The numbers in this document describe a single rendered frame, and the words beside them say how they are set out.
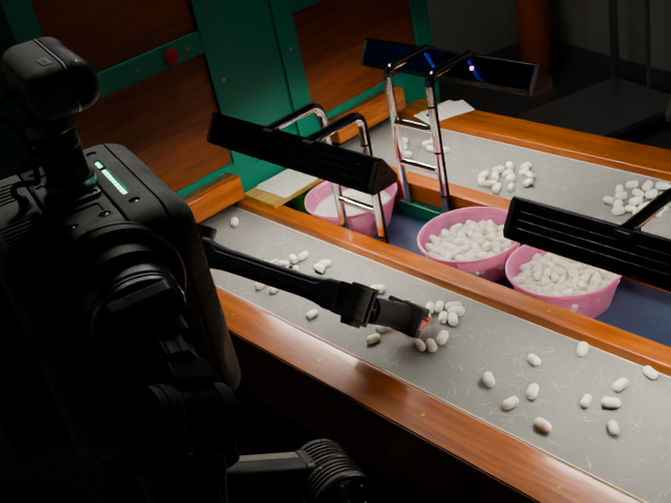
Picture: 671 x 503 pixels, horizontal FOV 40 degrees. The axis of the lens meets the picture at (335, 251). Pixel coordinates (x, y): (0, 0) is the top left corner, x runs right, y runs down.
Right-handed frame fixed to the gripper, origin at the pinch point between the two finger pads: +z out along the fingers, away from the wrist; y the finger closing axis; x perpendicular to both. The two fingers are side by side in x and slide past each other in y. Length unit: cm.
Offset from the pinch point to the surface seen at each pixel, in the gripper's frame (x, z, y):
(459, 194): -31, 36, 31
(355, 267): -4.2, 8.0, 32.8
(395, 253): -10.8, 12.1, 25.3
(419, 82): -65, 70, 89
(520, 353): -1.0, 4.0, -22.4
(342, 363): 13.2, -17.3, 4.3
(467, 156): -43, 55, 48
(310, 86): -49, 25, 90
